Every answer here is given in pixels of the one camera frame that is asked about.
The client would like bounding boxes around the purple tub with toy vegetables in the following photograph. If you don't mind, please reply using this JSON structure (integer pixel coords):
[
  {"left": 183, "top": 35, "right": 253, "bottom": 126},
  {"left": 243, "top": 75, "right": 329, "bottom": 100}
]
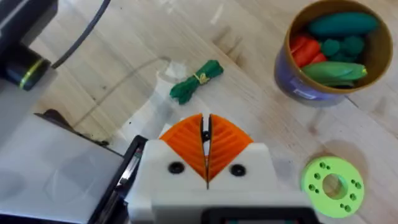
[{"left": 274, "top": 0, "right": 394, "bottom": 108}]

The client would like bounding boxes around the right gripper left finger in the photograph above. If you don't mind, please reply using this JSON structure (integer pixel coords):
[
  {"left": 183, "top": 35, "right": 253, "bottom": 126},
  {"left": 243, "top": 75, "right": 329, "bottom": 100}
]
[{"left": 126, "top": 113, "right": 209, "bottom": 224}]

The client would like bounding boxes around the dark grey cable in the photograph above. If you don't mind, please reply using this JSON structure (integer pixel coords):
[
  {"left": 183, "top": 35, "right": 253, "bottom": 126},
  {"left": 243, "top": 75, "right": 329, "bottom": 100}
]
[{"left": 50, "top": 0, "right": 112, "bottom": 70}]

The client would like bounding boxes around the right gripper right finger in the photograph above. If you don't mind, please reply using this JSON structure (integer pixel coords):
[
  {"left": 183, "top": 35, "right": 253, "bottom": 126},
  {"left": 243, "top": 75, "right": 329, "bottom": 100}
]
[{"left": 207, "top": 113, "right": 279, "bottom": 192}]

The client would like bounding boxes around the green disc with holes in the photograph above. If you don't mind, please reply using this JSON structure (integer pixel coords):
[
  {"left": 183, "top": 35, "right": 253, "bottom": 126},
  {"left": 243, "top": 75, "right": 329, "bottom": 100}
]
[{"left": 300, "top": 156, "right": 365, "bottom": 219}]

